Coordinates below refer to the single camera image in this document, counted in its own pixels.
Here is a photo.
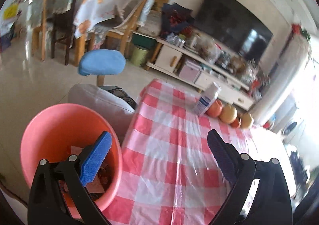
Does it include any green trash bin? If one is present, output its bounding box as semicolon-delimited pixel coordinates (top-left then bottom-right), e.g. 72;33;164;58
130;45;149;66

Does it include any pink plastic basin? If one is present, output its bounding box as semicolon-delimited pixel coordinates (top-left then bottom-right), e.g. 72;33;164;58
20;104;123;211

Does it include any orange persimmon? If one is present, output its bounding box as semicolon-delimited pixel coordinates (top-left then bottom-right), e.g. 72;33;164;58
230;117;241;129

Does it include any yellow pear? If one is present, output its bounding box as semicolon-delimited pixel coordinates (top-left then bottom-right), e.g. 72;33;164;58
219;104;237;124
240;112;254;130

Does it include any red white checkered tablecloth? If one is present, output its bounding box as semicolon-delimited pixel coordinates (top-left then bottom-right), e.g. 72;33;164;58
101;78;297;225

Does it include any red apple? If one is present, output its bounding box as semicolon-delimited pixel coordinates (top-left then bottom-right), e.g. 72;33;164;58
206;99;223;118

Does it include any grey sofa cushion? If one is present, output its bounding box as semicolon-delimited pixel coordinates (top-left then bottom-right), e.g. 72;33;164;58
68;84;135;143

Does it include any white blue milk carton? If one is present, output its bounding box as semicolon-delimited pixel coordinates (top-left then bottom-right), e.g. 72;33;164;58
192;82;222;117

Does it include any white TV cabinet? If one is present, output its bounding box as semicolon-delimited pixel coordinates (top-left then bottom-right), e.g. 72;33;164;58
146;38;255;111

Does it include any blue cushioned stool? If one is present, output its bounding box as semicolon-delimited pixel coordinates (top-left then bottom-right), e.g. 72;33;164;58
78;49;126;76

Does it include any pink storage box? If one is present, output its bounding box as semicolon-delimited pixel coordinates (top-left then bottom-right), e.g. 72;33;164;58
178;59;202;83

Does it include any dark wooden chair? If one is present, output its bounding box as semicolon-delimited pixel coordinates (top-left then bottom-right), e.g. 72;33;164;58
51;0;76;65

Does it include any black television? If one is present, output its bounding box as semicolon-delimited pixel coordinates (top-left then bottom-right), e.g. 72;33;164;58
194;0;273;63

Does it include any wooden dining chair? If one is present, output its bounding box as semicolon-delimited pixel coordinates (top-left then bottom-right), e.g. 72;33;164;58
106;0;155;55

